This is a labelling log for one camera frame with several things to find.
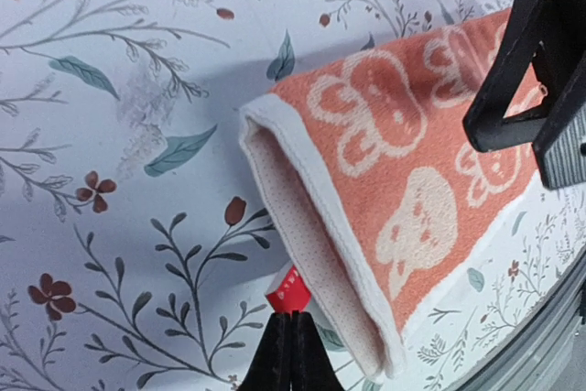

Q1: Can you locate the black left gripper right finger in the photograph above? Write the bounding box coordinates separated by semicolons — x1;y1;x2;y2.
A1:
292;311;342;391

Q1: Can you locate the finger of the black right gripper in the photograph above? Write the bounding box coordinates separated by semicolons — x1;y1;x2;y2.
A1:
462;0;549;153
533;0;585;190

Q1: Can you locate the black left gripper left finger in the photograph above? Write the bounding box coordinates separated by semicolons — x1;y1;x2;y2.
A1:
238;313;292;391

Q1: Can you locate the orange rabbit print towel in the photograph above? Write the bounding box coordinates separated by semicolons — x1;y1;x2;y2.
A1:
239;11;537;379

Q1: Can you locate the aluminium front rail frame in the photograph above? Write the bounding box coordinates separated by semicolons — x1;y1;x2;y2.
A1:
451;254;585;390

